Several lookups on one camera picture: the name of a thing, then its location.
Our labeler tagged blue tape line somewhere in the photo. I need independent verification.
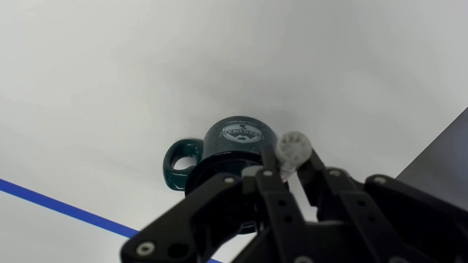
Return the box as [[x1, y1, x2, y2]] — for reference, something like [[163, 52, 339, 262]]
[[0, 178, 223, 263]]

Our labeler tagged dark green mug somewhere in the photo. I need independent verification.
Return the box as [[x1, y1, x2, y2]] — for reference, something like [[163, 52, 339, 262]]
[[163, 116, 290, 235]]

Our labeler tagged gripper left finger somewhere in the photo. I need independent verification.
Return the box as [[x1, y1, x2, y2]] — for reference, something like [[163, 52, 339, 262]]
[[120, 144, 307, 263]]

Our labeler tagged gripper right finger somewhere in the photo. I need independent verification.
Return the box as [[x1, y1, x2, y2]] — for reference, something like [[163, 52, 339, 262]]
[[297, 149, 468, 263]]

